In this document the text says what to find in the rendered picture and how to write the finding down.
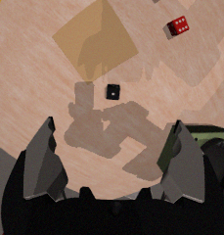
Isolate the black die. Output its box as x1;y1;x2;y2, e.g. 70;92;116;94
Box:
107;84;120;100

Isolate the red die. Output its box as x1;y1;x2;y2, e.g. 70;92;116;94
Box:
167;16;189;36

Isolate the tan flat mat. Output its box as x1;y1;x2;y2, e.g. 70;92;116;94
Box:
52;0;139;85

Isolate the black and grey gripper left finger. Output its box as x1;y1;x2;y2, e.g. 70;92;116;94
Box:
1;117;68;235

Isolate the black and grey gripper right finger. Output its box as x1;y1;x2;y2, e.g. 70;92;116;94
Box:
160;119;224;235

